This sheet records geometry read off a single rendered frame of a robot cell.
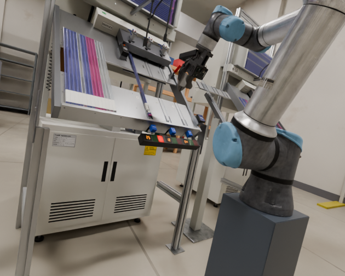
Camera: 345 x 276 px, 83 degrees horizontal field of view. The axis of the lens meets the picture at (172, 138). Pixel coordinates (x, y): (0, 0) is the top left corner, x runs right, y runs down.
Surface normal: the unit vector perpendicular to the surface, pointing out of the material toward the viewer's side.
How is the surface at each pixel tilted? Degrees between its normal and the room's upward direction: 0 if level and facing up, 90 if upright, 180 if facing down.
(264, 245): 90
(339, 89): 90
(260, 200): 72
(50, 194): 90
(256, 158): 114
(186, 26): 90
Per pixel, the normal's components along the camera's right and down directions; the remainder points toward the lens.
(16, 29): 0.51, 0.18
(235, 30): 0.22, 0.58
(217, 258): -0.84, -0.12
